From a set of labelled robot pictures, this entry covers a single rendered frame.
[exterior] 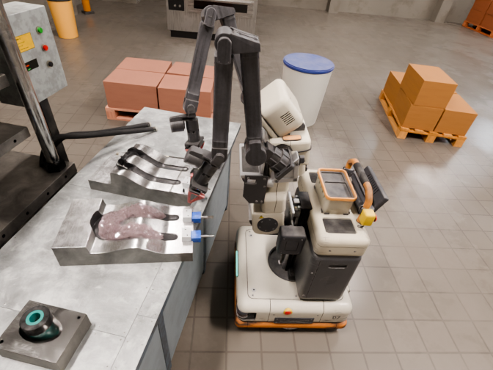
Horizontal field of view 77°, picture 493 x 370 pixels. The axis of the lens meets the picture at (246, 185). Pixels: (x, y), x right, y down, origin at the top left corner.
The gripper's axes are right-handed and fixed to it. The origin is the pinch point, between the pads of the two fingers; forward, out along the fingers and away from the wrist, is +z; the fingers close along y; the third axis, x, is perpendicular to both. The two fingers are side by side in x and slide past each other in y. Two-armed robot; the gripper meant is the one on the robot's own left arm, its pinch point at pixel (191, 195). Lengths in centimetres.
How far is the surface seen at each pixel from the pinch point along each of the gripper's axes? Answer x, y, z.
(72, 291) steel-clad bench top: -26, 31, 35
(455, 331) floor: 191, 9, 16
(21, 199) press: -62, -16, 55
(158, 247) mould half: -4.0, 16.1, 17.1
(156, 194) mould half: -9.4, -15.7, 20.6
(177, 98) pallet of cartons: -3, -225, 75
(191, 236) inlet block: 6.7, 10.7, 11.0
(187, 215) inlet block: 3.6, 0.1, 11.1
